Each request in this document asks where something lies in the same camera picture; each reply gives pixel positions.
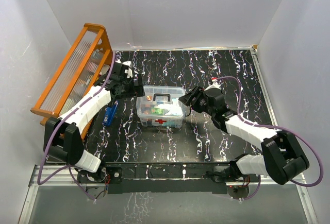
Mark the orange wooden rack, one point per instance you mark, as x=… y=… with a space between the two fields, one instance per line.
x=87 y=59

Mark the clear plastic box lid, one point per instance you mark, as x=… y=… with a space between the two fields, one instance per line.
x=162 y=95

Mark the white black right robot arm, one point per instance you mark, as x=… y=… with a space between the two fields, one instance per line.
x=282 y=157

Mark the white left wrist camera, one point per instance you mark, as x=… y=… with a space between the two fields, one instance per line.
x=124 y=69

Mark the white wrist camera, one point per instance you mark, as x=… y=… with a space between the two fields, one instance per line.
x=124 y=69
x=214 y=84

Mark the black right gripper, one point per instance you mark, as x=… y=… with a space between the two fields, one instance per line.
x=197 y=92

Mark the small green packet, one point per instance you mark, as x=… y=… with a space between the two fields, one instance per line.
x=157 y=111

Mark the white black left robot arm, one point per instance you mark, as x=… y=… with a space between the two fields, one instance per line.
x=62 y=137

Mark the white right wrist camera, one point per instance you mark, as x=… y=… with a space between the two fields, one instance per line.
x=214 y=84

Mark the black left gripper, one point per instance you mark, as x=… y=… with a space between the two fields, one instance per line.
x=135 y=91

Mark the clear first aid box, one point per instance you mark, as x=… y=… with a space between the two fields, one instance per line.
x=173 y=116

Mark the aluminium frame rail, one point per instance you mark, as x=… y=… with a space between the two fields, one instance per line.
x=164 y=159

